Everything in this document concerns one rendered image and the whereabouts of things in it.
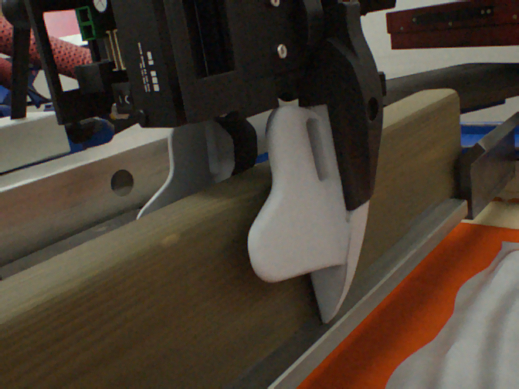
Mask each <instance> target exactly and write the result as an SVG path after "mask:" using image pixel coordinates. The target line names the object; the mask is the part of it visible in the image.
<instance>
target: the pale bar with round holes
mask: <svg viewBox="0 0 519 389"><path fill-rule="evenodd" d="M273 110H274V109H273ZM273 110H269V111H266V112H263V113H260V114H257V115H255V116H251V117H247V120H248V121H249V122H250V123H251V124H252V125H253V127H255V128H256V133H257V147H258V156H259V155H261V154H264V152H267V151H268V150H267V147H266V124H267V121H268V118H269V115H270V114H271V112H272V111H273ZM169 129H170V128H154V129H151V130H149V131H147V132H143V133H140V134H136V135H133V136H129V137H125V138H122V139H119V140H115V141H114V142H111V143H108V144H104V145H100V146H98V147H93V148H90V149H87V150H84V151H79V152H76V154H71V155H68V156H65V157H61V158H57V159H55V160H51V161H47V162H44V163H42V164H39V165H36V166H33V167H28V168H25V169H22V170H20V171H15V172H12V173H9V174H6V175H4V176H1V177H0V267H3V266H5V265H8V264H9V263H10V262H14V261H15V260H17V259H21V258H23V257H25V256H27V255H31V254H33V253H34V252H36V251H39V250H40V249H44V248H46V247H48V246H50V245H54V244H56V243H58V242H59V241H61V240H64V239H66V238H69V237H71V236H73V235H77V234H79V233H81V232H84V230H86V229H89V228H92V227H94V226H96V225H100V224H102V223H104V222H107V221H109V220H111V219H112V218H115V217H117V216H119V215H122V214H125V213H127V212H129V211H133V210H134V209H136V208H138V207H140V206H142V205H146V204H147V203H148V202H149V201H150V200H151V199H152V198H153V196H154V195H155V194H156V193H157V192H158V191H159V190H160V189H161V188H162V185H163V184H165V182H166V181H167V179H168V176H169V172H170V158H169V149H168V133H169Z"/></svg>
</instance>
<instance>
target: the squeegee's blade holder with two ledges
mask: <svg viewBox="0 0 519 389"><path fill-rule="evenodd" d="M467 215H468V207H467V200H461V199H451V198H447V199H446V200H445V201H443V202H442V203H441V204H440V205H439V206H437V207H436V209H435V210H434V211H432V212H430V213H429V214H428V215H427V216H426V217H425V218H424V219H423V220H422V221H421V222H420V223H419V224H417V225H416V226H415V227H414V228H413V229H412V230H409V232H408V233H407V234H406V235H405V236H403V237H402V238H401V239H400V240H398V242H396V243H395V244H394V245H393V246H392V247H391V248H390V249H389V250H387V251H386V252H385V254H384V255H382V256H381V257H380V258H379V259H378V260H375V261H374V262H373V263H372V265H371V266H369V267H368V268H367V269H366V270H365V271H364V272H362V273H361V274H360V276H359V277H358V278H357V279H354V280H353V281H352V282H351V285H350V288H349V290H348V293H347V295H346V298H345V300H344V302H343V303H342V304H341V307H340V309H339V311H338V313H337V314H336V316H335V317H334V318H333V319H331V321H330V322H329V323H322V322H319V319H318V315H317V313H316V314H314V315H313V316H312V317H311V318H310V319H309V320H308V321H307V322H306V323H305V324H304V325H303V326H301V327H300V328H298V329H297V331H296V332H295V333H293V334H292V335H291V336H290V337H289V338H286V339H285V341H284V342H283V343H282V344H281V345H279V346H278V348H276V349H275V350H273V351H272V352H271V354H270V355H269V356H268V357H266V358H264V359H263V360H262V361H261V362H259V363H258V365H257V366H256V367H255V368H253V369H252V370H251V371H250V372H249V373H248V374H246V376H245V377H244V378H242V379H241V380H240V381H238V382H237V383H236V384H235V385H234V386H232V387H231V388H230V389H296V388H297V386H298V385H300V384H301V382H302V381H303V380H304V379H305V378H306V377H307V376H308V374H310V373H311V372H312V371H313V370H314V369H315V368H316V367H317V366H318V365H319V363H320V362H322V361H323V360H324V359H325V358H326V357H327V356H328V355H329V354H330V353H331V351H333V350H334V349H335V348H336V347H337V346H338V345H339V344H340V343H341V341H342V340H344V339H345V338H346V337H347V336H348V335H349V334H350V333H351V332H352V331H353V329H355V328H356V327H357V326H358V325H359V324H360V323H361V322H362V321H363V320H364V318H366V317H367V316H368V315H369V314H370V313H371V312H372V311H373V310H374V309H375V307H376V306H377V305H378V304H379V303H380V302H381V301H382V300H383V299H384V298H385V297H386V296H387V295H388V294H389V293H390V292H391V291H392V290H393V289H394V288H395V287H396V286H397V285H398V284H399V283H400V282H401V281H402V280H403V279H404V278H405V277H406V276H407V275H408V274H409V273H410V272H411V271H412V270H413V269H414V268H415V267H416V266H417V265H418V264H419V263H420V262H421V261H422V260H423V259H424V258H425V257H426V256H427V255H428V254H429V253H430V252H431V251H432V250H433V249H434V248H435V247H436V246H437V245H438V244H439V243H440V242H441V241H442V240H443V239H444V238H445V237H446V236H447V235H448V234H449V233H450V232H451V230H452V229H453V228H454V227H456V226H457V225H458V224H459V223H460V222H461V221H462V220H463V218H464V217H465V216H467Z"/></svg>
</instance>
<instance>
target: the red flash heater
mask: <svg viewBox="0 0 519 389"><path fill-rule="evenodd" d="M486 5H492V6H493V16H491V17H482V18H476V19H471V20H465V21H459V22H443V23H435V24H426V25H413V22H412V16H413V15H425V14H432V13H439V12H451V11H458V10H464V9H469V8H474V7H480V6H486ZM385 19H386V29H387V34H391V45H392V49H438V48H463V47H488V46H519V0H460V1H454V2H447V3H441V4H436V5H427V6H421V7H416V8H412V9H406V10H402V11H396V12H386V13H385Z"/></svg>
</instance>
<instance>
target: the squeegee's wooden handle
mask: <svg viewBox="0 0 519 389"><path fill-rule="evenodd" d="M461 157H462V149H461V129H460V97H459V95H458V94H457V92H456V91H454V90H451V89H442V90H421V91H419V92H418V93H415V94H412V95H411V96H407V98H405V99H403V100H400V101H398V102H395V103H393V104H391V105H389V106H386V107H383V125H382V138H381V144H380V151H379V157H378V169H376V176H375V188H374V193H373V195H372V197H371V199H370V200H369V201H370V202H369V207H368V220H367V225H366V228H365V233H364V237H363V241H362V245H361V251H360V255H359V258H358V264H357V268H356V271H355V273H354V276H353V279H352V281H353V280H354V279H357V278H358V277H359V276H360V274H361V273H362V272H364V271H365V270H366V269H367V268H368V267H369V266H371V265H372V263H373V262H374V261H375V260H378V259H379V258H380V257H381V256H382V255H384V254H385V252H386V251H387V250H389V249H390V248H391V247H392V246H393V245H394V244H395V243H396V242H398V240H400V239H401V238H402V237H403V236H405V235H406V234H407V233H408V232H409V230H412V229H413V228H414V227H415V226H416V225H417V224H419V223H420V222H421V221H422V220H423V219H424V218H425V217H426V216H427V215H428V214H429V213H430V212H432V211H434V210H435V209H436V207H437V206H439V205H440V204H441V203H442V202H443V201H445V200H446V199H447V198H451V199H460V162H459V160H460V158H461ZM272 181H273V179H272V171H271V167H270V160H268V161H264V162H262V163H260V164H259V165H256V166H255V167H251V168H250V169H247V170H245V171H242V172H239V173H238V174H235V176H233V177H230V178H227V179H225V180H224V181H220V182H218V183H216V184H213V185H211V187H208V188H205V189H203V190H201V191H198V192H195V193H194V194H191V195H189V196H186V198H183V199H182V200H180V201H176V202H174V203H172V204H169V205H167V206H165V207H163V208H161V209H159V210H157V211H155V212H152V213H150V214H148V215H145V216H143V217H140V218H138V219H137V220H135V221H133V222H130V223H128V224H126V225H123V226H121V227H119V228H116V229H114V230H112V232H108V233H106V234H104V235H101V236H99V237H96V238H94V239H91V240H89V241H88V242H86V243H84V244H82V245H79V246H77V247H74V248H72V249H70V250H68V251H65V252H62V254H60V255H57V256H55V257H53V258H51V259H47V260H46V261H44V262H40V263H38V265H36V266H33V267H31V268H28V269H26V270H24V271H21V272H18V273H16V274H14V275H12V276H11V277H9V278H7V279H3V280H2V281H0V389H230V388H231V387H232V386H234V385H235V384H236V383H237V382H238V381H240V380H241V379H242V378H244V377H245V376H246V374H248V373H249V372H250V371H251V370H252V369H253V368H255V367H256V366H257V365H258V363H259V362H261V361H262V360H263V359H264V358H266V357H268V356H269V355H270V354H271V352H272V351H273V350H275V349H276V348H278V346H279V345H281V344H282V343H283V342H284V341H285V339H286V338H289V337H290V336H291V335H292V334H293V333H295V332H296V331H297V329H298V328H300V327H301V326H303V325H304V324H305V323H306V322H307V321H308V320H309V319H310V318H311V317H312V316H313V315H314V314H316V313H317V310H316V306H315V302H314V296H313V293H312V289H311V285H310V282H309V279H308V277H309V276H310V272H308V273H304V274H302V276H296V277H293V278H291V279H285V280H283V281H280V282H264V281H262V280H261V279H260V278H259V277H258V276H257V275H256V273H255V271H253V268H252V266H251V262H250V258H249V250H248V237H249V230H250V228H251V226H252V224H253V222H254V221H255V220H256V217H257V216H258V214H259V213H260V211H261V209H262V207H263V205H264V203H266V200H267V199H268V197H269V195H270V192H271V188H272Z"/></svg>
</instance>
